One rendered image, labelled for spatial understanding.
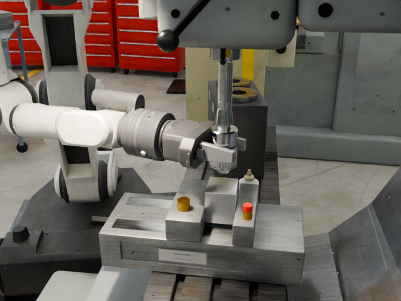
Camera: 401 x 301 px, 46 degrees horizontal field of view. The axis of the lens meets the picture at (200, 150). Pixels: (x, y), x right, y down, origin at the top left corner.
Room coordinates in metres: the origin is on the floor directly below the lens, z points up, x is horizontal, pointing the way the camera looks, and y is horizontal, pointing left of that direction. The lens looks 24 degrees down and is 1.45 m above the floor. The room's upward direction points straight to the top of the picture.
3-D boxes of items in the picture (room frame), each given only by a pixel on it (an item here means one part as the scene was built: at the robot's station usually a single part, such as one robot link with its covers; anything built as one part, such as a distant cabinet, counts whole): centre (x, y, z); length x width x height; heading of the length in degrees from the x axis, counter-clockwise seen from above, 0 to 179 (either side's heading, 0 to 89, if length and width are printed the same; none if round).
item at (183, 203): (0.71, 0.03, 1.04); 0.02 x 0.02 x 0.02
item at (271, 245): (0.74, -0.01, 0.97); 0.35 x 0.15 x 0.11; 81
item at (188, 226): (0.74, 0.02, 1.01); 0.15 x 0.06 x 0.04; 171
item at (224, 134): (0.74, -0.04, 1.16); 0.05 x 0.05 x 0.01
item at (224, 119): (0.74, -0.04, 1.22); 0.03 x 0.03 x 0.11
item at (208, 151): (0.71, -0.02, 1.13); 0.06 x 0.02 x 0.03; 65
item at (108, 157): (1.52, 0.40, 0.68); 0.21 x 0.20 x 0.13; 6
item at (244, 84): (1.14, -0.09, 1.02); 0.22 x 0.12 x 0.20; 4
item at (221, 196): (0.73, -0.04, 1.03); 0.06 x 0.05 x 0.06; 171
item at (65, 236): (1.49, 0.40, 0.59); 0.64 x 0.52 x 0.33; 6
